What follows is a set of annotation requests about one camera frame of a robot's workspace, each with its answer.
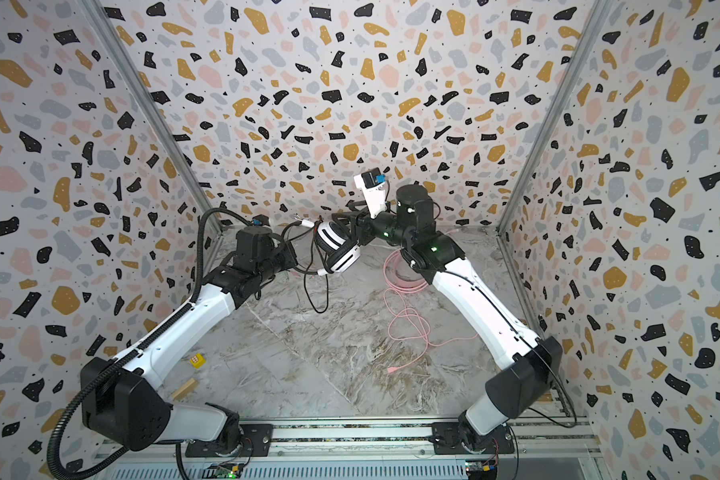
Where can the small wooden block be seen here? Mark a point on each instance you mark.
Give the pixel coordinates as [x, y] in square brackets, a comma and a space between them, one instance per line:
[185, 389]

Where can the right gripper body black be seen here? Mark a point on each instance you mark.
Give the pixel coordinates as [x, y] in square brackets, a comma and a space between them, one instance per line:
[365, 227]

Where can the corner aluminium post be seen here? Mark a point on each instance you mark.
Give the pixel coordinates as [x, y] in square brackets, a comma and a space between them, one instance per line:
[97, 18]
[591, 28]

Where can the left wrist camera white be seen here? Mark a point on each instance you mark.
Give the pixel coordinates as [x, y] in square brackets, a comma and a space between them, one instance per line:
[261, 221]

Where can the small yellow block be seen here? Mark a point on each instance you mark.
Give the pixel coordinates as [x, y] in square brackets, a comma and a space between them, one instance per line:
[197, 361]

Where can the left corner aluminium post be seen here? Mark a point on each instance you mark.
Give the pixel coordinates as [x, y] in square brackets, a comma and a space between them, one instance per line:
[97, 18]

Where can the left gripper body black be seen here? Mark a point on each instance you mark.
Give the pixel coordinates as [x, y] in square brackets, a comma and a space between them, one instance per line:
[281, 259]

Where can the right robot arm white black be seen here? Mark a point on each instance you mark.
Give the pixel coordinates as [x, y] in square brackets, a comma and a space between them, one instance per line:
[528, 364]

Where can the white black headphones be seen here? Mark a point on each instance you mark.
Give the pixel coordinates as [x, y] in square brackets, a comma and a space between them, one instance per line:
[341, 249]

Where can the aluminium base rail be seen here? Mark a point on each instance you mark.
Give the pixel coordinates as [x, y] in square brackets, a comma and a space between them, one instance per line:
[530, 447]

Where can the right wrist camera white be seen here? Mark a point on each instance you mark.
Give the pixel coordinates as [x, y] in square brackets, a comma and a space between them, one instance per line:
[375, 189]

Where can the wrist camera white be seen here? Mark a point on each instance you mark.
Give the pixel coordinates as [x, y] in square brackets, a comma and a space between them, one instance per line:
[261, 221]
[375, 189]

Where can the right corner aluminium post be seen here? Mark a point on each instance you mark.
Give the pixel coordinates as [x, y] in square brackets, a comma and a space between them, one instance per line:
[591, 28]

